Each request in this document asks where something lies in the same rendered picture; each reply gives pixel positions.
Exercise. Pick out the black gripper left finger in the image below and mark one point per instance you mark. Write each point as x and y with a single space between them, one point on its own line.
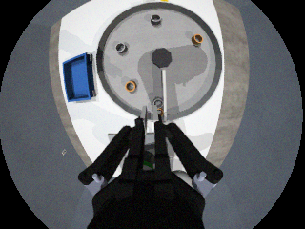
97 175

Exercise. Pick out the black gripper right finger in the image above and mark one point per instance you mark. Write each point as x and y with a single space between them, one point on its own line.
203 174

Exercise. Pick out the blue crate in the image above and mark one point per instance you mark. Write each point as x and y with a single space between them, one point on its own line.
78 78

